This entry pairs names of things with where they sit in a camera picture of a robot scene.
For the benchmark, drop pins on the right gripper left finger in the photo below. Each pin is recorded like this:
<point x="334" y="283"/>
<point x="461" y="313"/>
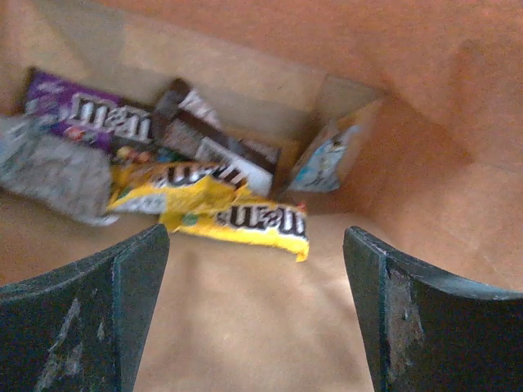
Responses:
<point x="83" y="326"/>

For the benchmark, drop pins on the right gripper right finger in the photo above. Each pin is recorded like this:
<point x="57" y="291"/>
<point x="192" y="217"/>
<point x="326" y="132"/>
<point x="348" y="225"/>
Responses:
<point x="426" y="329"/>

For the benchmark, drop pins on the red paper bag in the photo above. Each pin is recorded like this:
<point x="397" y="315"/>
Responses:
<point x="439" y="178"/>

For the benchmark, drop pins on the white blue snack wrapper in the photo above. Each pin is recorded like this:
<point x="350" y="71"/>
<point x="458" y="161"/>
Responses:
<point x="328" y="159"/>

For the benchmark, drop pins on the purple m&m pack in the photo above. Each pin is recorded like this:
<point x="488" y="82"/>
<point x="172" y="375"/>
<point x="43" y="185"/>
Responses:
<point x="89" y="116"/>

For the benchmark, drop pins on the silver grey snack wrapper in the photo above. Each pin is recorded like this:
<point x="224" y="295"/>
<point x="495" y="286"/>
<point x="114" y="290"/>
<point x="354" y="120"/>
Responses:
<point x="69" y="178"/>

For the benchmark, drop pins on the yellow m&m pack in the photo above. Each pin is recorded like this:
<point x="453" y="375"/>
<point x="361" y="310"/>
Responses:
<point x="248" y="221"/>
<point x="160" y="188"/>

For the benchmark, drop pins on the brown chocolate bar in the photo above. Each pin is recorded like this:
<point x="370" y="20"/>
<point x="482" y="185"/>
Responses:
<point x="183" y="121"/>

